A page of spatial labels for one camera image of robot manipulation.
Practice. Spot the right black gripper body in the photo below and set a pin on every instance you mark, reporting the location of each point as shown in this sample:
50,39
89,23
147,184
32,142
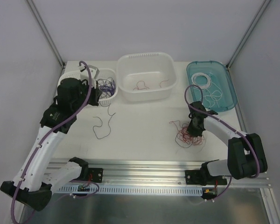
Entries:
195,127

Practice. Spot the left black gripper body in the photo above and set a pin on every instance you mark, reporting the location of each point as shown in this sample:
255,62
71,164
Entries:
94,95

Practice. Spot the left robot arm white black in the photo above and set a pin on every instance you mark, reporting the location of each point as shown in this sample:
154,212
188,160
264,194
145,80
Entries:
31,186

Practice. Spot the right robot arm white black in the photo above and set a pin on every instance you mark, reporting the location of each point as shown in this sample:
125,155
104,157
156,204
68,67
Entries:
245,153

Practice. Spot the white perforated basket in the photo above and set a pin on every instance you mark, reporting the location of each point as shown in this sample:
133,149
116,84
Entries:
105,79

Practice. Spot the teal transparent plastic tray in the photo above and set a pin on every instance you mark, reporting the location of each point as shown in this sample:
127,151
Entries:
212,84

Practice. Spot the white plastic tub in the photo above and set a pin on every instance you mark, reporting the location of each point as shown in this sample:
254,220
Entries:
146,76

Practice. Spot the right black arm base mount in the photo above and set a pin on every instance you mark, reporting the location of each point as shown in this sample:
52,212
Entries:
197,177

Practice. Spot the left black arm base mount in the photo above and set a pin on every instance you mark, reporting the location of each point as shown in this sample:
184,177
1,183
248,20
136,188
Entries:
95,175

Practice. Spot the aluminium mounting rail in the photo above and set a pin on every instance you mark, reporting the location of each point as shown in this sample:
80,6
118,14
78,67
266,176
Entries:
153,173

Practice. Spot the left aluminium frame post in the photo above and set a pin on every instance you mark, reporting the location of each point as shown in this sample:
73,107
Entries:
38,18

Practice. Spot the aluminium frame post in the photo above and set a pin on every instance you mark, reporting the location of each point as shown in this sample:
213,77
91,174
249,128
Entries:
260,12
38,18

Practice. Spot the white slotted cable duct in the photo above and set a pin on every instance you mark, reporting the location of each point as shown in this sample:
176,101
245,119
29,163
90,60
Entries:
131,190

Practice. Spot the right aluminium frame post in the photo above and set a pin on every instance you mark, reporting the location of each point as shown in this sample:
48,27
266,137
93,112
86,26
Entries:
260,12

